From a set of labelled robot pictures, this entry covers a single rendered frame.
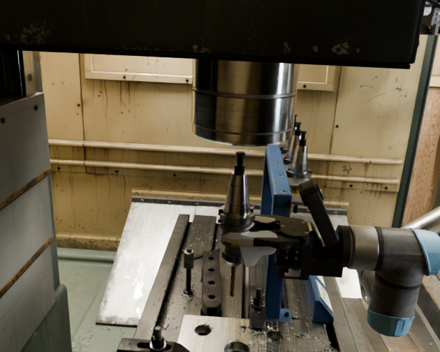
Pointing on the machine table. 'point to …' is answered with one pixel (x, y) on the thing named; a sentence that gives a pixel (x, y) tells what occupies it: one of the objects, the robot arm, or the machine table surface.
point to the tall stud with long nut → (188, 269)
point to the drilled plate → (188, 325)
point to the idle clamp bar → (211, 309)
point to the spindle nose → (244, 101)
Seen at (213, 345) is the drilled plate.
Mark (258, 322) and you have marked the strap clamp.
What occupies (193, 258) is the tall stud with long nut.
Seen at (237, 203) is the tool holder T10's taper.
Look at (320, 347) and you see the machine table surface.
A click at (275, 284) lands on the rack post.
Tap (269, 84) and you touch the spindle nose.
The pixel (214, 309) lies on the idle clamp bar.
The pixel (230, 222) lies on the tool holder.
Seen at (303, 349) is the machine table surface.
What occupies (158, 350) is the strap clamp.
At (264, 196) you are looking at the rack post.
